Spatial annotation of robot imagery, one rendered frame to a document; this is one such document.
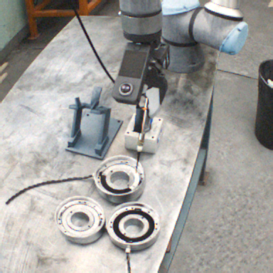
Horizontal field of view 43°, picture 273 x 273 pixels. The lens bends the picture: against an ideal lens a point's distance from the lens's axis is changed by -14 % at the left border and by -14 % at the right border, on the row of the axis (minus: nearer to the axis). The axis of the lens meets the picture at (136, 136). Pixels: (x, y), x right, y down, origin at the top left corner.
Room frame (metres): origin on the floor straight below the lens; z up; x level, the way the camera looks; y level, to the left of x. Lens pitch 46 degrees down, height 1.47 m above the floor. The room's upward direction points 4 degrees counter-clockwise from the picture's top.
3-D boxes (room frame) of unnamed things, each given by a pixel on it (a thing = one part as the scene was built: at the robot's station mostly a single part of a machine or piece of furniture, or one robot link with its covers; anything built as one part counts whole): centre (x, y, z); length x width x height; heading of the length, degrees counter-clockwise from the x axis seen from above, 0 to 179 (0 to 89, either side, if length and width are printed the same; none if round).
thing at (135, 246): (0.38, 0.02, 0.82); 0.10 x 0.10 x 0.04
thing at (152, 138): (0.63, -0.02, 0.82); 0.08 x 0.07 x 0.05; 160
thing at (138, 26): (0.60, -0.02, 1.15); 0.08 x 0.08 x 0.05
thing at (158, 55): (0.60, -0.03, 1.07); 0.09 x 0.08 x 0.12; 157
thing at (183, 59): (0.96, -0.15, 0.85); 0.15 x 0.15 x 0.10
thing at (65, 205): (0.40, 0.12, 0.82); 0.10 x 0.10 x 0.04
